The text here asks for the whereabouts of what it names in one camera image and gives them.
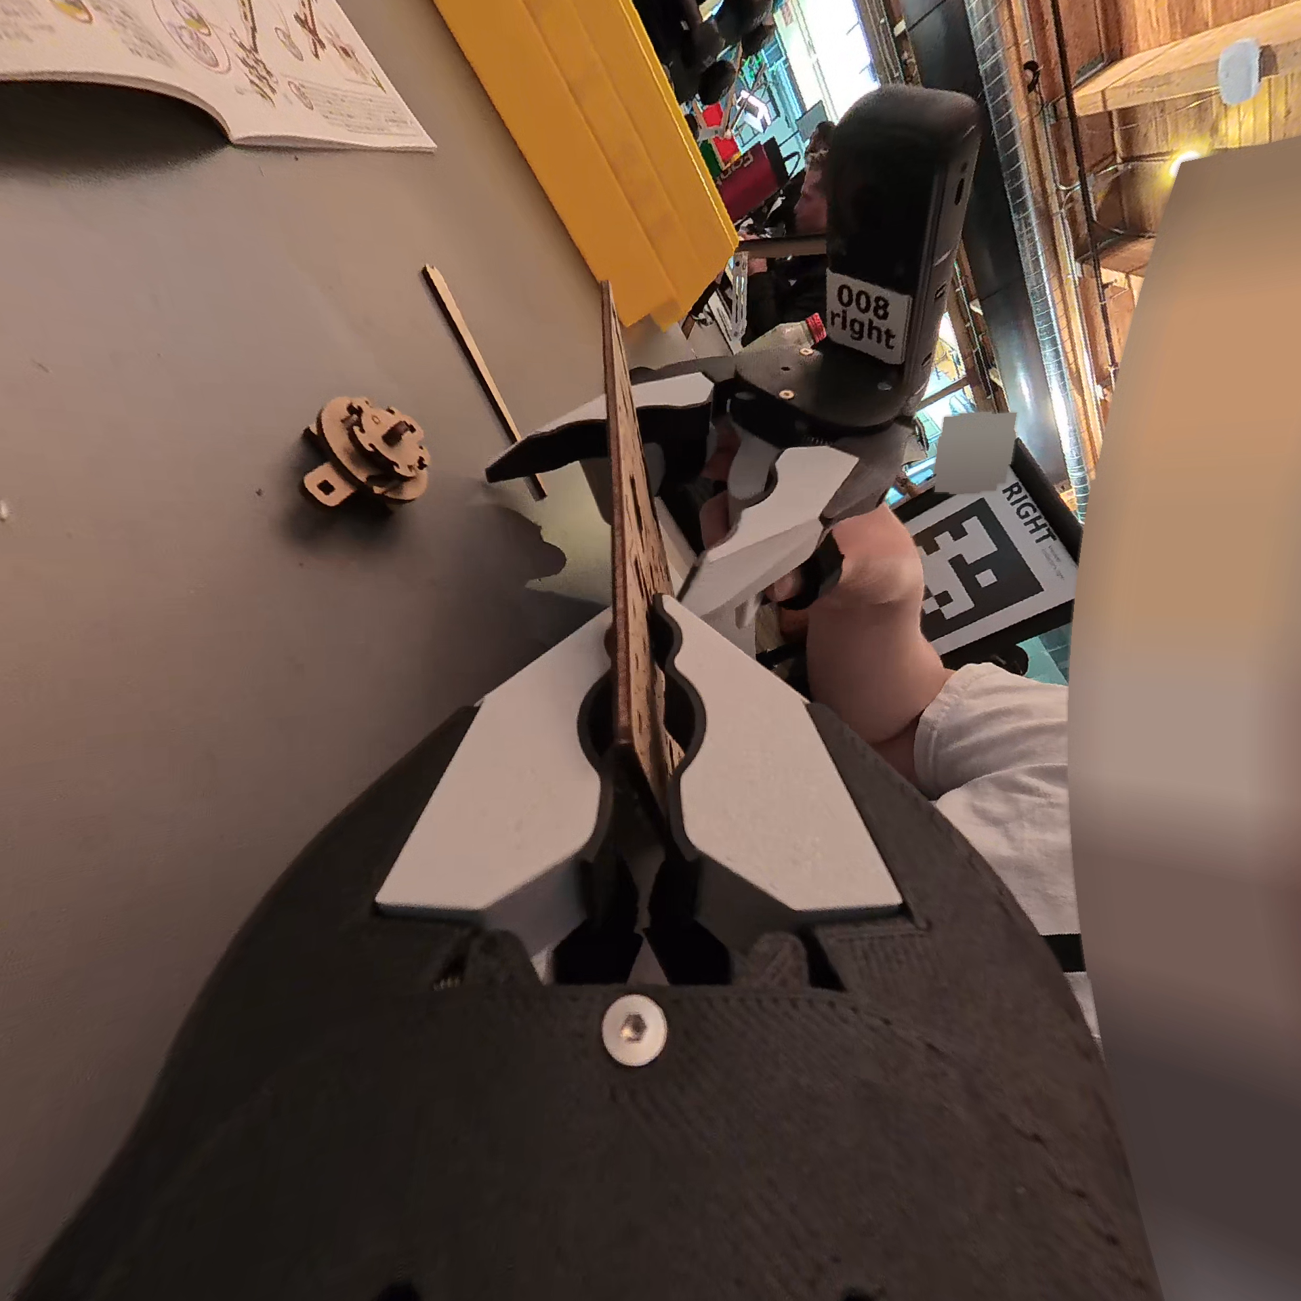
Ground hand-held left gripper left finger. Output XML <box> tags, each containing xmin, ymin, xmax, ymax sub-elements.
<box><xmin>374</xmin><ymin>607</ymin><xmax>624</xmax><ymax>960</ymax></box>

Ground printed instruction booklet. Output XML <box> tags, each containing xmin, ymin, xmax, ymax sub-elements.
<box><xmin>0</xmin><ymin>0</ymin><xmax>441</xmax><ymax>156</ymax></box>

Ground round wooden model assembly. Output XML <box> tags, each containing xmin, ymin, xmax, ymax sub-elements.
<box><xmin>301</xmin><ymin>392</ymin><xmax>435</xmax><ymax>515</ymax></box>

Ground black framed marker card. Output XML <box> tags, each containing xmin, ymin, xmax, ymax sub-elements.
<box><xmin>897</xmin><ymin>439</ymin><xmax>1082</xmax><ymax>659</ymax></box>

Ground yellow plastic bin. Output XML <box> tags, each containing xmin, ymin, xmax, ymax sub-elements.
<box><xmin>430</xmin><ymin>0</ymin><xmax>743</xmax><ymax>331</ymax></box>

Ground person's right hand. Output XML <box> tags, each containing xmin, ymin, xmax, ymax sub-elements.
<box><xmin>808</xmin><ymin>513</ymin><xmax>928</xmax><ymax>652</ymax></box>

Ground thin wooden strip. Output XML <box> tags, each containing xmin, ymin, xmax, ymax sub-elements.
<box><xmin>420</xmin><ymin>262</ymin><xmax>549</xmax><ymax>504</ymax></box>

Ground person's right forearm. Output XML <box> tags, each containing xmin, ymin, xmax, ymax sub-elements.
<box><xmin>805</xmin><ymin>610</ymin><xmax>964</xmax><ymax>807</ymax></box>

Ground white ceiling device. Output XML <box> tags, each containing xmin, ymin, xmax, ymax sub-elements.
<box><xmin>1216</xmin><ymin>38</ymin><xmax>1265</xmax><ymax>109</ymax></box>

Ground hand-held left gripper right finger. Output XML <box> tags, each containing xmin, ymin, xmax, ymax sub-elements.
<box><xmin>651</xmin><ymin>593</ymin><xmax>908</xmax><ymax>949</ymax></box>

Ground wooden ceiling beam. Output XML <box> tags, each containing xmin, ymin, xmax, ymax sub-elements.
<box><xmin>1069</xmin><ymin>15</ymin><xmax>1301</xmax><ymax>121</ymax></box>

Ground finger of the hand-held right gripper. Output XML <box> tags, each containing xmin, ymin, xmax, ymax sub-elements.
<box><xmin>484</xmin><ymin>369</ymin><xmax>720</xmax><ymax>487</ymax></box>
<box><xmin>674</xmin><ymin>442</ymin><xmax>863</xmax><ymax>655</ymax></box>

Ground laser-cut wooden parts sheet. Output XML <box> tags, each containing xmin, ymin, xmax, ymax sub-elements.
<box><xmin>598</xmin><ymin>278</ymin><xmax>690</xmax><ymax>818</ymax></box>

